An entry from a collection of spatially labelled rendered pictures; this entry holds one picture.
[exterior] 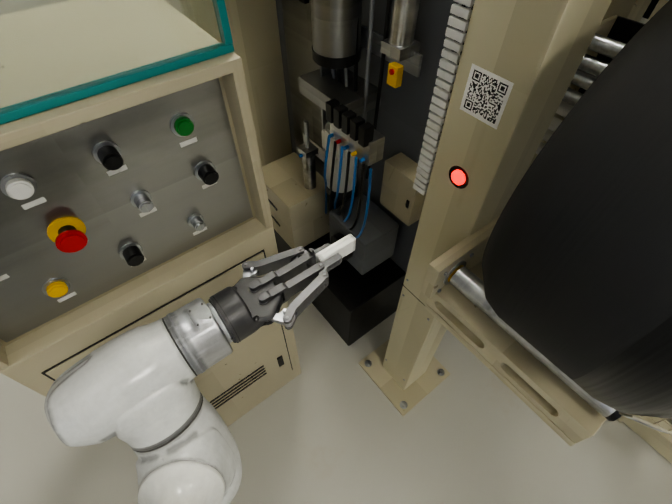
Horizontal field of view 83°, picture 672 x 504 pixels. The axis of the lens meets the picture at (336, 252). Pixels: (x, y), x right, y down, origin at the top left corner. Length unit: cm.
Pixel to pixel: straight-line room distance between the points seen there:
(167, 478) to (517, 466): 133
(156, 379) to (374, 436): 116
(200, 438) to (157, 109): 48
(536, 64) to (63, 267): 79
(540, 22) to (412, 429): 135
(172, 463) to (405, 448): 113
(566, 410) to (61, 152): 88
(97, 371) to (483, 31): 66
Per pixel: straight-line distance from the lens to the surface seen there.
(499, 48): 64
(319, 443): 156
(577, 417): 80
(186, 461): 56
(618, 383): 53
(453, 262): 76
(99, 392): 52
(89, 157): 68
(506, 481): 165
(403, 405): 159
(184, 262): 85
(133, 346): 52
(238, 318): 52
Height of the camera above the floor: 153
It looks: 52 degrees down
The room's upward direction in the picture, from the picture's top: straight up
